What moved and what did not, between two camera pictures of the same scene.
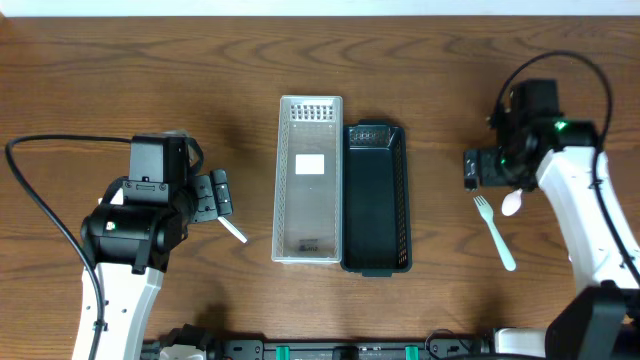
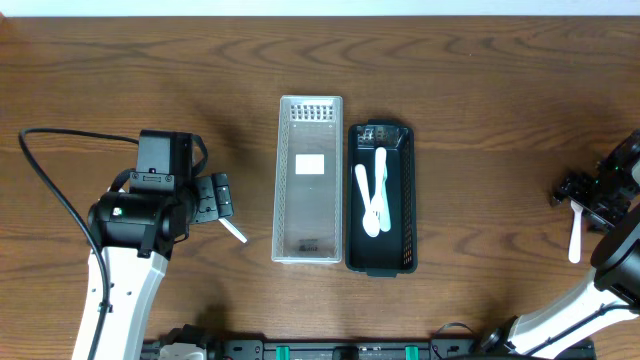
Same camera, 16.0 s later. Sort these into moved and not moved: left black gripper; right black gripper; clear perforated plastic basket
Moved: right black gripper
Not moved: left black gripper; clear perforated plastic basket
